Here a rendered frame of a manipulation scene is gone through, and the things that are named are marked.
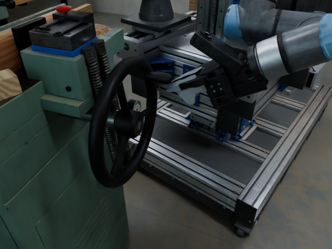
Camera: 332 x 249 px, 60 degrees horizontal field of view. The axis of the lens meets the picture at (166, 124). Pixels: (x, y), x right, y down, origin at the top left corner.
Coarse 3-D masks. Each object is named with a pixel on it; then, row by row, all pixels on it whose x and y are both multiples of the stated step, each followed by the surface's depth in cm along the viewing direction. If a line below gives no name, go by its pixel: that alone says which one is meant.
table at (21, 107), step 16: (112, 32) 85; (32, 80) 60; (16, 96) 55; (32, 96) 58; (48, 96) 61; (0, 112) 52; (16, 112) 55; (32, 112) 59; (64, 112) 60; (80, 112) 59; (0, 128) 53; (16, 128) 56
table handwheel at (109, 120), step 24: (120, 72) 53; (144, 72) 64; (120, 96) 56; (96, 120) 49; (120, 120) 61; (144, 120) 76; (96, 144) 50; (120, 144) 62; (144, 144) 74; (96, 168) 53
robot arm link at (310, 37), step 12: (312, 24) 48; (324, 24) 46; (288, 36) 49; (300, 36) 48; (312, 36) 47; (324, 36) 46; (288, 48) 49; (300, 48) 48; (312, 48) 47; (324, 48) 46; (288, 60) 50; (300, 60) 49; (312, 60) 49; (324, 60) 48; (288, 72) 52
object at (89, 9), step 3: (81, 6) 93; (84, 6) 93; (87, 6) 94; (90, 6) 96; (72, 9) 90; (75, 9) 90; (78, 9) 90; (81, 9) 92; (84, 9) 93; (87, 9) 95; (90, 9) 96
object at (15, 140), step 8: (40, 112) 62; (48, 112) 64; (32, 120) 60; (40, 120) 62; (48, 120) 65; (24, 128) 58; (32, 128) 60; (40, 128) 63; (8, 136) 55; (16, 136) 57; (24, 136) 59; (32, 136) 61; (0, 144) 53; (8, 144) 55; (16, 144) 57; (0, 152) 54; (8, 152) 56; (0, 160) 54
